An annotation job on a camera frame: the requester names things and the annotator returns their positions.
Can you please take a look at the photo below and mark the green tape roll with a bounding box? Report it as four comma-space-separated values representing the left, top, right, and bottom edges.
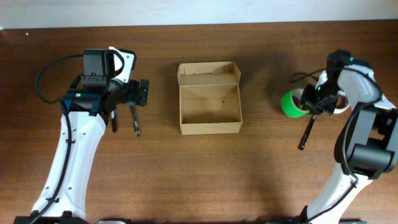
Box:
281, 88, 310, 118

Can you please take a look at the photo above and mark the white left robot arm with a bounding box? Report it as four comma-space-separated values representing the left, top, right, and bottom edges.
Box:
14, 47, 149, 223

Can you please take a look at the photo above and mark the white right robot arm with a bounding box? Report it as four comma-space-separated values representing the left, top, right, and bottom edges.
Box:
297, 50, 397, 223

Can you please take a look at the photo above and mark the white masking tape roll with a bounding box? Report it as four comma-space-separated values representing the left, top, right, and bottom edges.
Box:
333, 95, 350, 114

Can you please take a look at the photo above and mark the black pen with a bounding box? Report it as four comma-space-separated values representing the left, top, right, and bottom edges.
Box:
298, 114, 317, 151

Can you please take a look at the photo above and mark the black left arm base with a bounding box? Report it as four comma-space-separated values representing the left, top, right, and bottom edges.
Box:
14, 211, 90, 224

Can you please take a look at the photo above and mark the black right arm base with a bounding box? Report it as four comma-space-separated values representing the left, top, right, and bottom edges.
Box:
262, 217, 368, 224

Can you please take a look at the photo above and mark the brown cardboard box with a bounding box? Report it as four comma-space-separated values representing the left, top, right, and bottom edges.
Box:
177, 62, 243, 135

